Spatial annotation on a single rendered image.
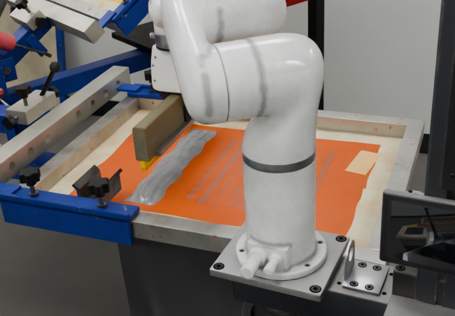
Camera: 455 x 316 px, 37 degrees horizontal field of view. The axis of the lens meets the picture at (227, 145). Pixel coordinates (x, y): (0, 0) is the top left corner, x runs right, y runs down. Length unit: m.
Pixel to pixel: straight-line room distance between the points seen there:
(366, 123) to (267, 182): 0.85
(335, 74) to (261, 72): 2.79
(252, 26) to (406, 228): 0.30
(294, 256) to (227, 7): 0.33
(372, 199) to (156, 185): 0.46
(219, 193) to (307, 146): 0.63
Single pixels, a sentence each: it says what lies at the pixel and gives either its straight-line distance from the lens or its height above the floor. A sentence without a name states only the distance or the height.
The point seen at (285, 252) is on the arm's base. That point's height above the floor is 1.18.
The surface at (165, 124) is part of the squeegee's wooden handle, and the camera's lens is 1.42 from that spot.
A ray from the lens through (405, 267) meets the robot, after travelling 0.89.
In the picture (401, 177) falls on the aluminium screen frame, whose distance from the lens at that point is 1.44.
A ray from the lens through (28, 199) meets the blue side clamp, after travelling 1.43.
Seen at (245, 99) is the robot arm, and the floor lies 1.40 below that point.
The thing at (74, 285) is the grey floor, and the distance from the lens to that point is 2.84.
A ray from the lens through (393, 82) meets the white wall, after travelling 3.53.
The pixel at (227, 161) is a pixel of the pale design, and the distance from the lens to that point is 1.57.
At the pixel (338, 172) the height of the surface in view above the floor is 0.96.
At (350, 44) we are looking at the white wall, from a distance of 3.50.
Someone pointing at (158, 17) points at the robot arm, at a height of 1.34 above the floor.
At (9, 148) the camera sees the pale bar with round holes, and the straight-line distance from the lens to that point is 1.58.
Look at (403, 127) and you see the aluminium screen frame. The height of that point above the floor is 0.98.
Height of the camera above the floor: 1.71
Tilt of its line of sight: 27 degrees down
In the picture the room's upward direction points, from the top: 4 degrees counter-clockwise
